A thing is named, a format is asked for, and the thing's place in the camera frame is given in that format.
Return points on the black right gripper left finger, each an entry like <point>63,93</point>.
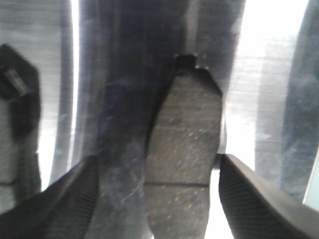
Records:
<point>63,211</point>

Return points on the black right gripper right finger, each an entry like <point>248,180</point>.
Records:
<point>256,209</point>

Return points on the grey brake pad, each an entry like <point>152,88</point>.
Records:
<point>19,126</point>
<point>182,148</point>

